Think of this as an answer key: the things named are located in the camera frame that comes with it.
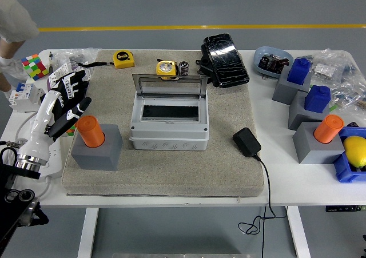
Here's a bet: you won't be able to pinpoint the black table control panel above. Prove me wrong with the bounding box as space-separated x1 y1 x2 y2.
325 205 366 213

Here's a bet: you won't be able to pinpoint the white power strip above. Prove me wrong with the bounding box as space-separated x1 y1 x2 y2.
35 139 63 181

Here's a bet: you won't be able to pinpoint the black power adapter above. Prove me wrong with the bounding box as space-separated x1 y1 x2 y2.
232 127 262 158

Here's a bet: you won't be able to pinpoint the blue plastic bin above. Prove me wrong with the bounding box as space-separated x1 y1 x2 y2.
332 126 366 183

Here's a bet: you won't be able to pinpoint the square yellow tape measure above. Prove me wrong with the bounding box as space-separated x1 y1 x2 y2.
77 50 136 69

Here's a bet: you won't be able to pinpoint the black adapter cord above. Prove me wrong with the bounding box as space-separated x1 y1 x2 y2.
238 153 288 258

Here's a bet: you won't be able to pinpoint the white purple card pack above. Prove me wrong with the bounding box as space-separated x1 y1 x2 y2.
46 62 92 92

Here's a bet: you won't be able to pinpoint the blue block battery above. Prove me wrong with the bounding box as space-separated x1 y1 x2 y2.
304 85 332 114
287 58 312 86

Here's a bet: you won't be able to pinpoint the grey electrical junction box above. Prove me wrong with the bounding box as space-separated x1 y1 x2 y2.
129 93 209 152

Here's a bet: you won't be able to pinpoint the smoked transparent box lid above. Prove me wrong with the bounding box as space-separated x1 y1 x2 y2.
132 73 209 99

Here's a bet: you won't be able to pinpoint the white circuit breaker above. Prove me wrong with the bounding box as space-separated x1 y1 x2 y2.
8 82 46 113

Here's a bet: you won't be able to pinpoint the grey block with round hole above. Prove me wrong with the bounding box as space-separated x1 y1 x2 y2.
70 123 124 172

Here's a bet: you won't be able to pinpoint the person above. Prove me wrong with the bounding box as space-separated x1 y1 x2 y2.
0 0 40 98

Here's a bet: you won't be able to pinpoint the white table leg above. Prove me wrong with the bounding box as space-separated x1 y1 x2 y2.
287 206 312 258
77 207 100 258

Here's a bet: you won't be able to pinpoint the glossy black foot pedal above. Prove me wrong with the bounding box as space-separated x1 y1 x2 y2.
196 33 250 89

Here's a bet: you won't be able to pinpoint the yellow lemon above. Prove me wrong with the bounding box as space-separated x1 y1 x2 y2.
343 136 366 169

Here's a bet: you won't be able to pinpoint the round yellow tape measure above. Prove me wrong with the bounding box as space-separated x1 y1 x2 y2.
156 59 180 80

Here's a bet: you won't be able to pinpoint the clear bag of dark parts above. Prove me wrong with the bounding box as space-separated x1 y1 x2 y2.
54 47 102 70

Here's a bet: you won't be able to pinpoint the grey-brown mat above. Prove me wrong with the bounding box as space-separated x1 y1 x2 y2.
61 49 264 198

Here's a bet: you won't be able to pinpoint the small bag of white parts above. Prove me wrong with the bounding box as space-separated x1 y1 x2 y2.
311 62 335 78

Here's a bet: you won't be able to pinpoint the dark capacitors pile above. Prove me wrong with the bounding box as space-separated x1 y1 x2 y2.
258 54 289 73

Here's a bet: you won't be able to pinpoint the clear bags of parts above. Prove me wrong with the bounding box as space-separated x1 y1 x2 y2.
304 48 366 113

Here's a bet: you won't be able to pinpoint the large multicolour puzzle cube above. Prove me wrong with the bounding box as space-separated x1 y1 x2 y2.
21 54 49 82

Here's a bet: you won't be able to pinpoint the grey block holder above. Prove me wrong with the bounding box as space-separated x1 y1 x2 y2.
292 121 345 165
288 90 332 132
272 66 312 106

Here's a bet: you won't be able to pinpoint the orange cylinder battery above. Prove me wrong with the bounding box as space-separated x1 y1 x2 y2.
313 114 345 144
75 115 106 149

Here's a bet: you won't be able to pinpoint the light blue bowl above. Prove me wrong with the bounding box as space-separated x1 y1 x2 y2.
253 46 295 80

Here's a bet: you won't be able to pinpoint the small black capacitor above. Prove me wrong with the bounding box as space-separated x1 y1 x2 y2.
178 61 190 77

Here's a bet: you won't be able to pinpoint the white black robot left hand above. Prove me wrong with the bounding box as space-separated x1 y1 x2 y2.
15 69 93 167

